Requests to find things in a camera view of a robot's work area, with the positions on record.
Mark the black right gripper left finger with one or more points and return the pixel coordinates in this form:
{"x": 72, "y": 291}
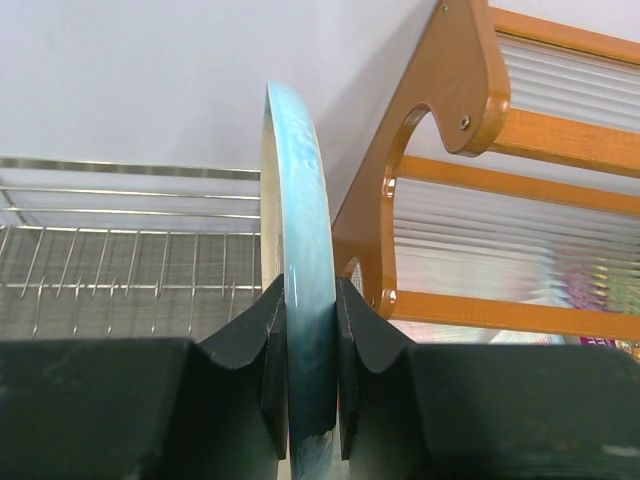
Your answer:
{"x": 150, "y": 408}

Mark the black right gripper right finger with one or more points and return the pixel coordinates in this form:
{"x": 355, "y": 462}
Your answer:
{"x": 473, "y": 411}

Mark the blue and cream plate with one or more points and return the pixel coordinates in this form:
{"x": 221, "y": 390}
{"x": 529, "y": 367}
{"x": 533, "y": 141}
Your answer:
{"x": 296, "y": 245}

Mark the orange wooden shelf rack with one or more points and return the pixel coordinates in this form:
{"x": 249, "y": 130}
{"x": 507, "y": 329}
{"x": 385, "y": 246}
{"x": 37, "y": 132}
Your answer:
{"x": 357, "y": 228}

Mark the purple colourful book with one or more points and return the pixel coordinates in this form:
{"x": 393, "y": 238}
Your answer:
{"x": 598, "y": 284}

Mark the metal wire dish rack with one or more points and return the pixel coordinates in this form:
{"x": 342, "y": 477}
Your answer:
{"x": 99, "y": 249}

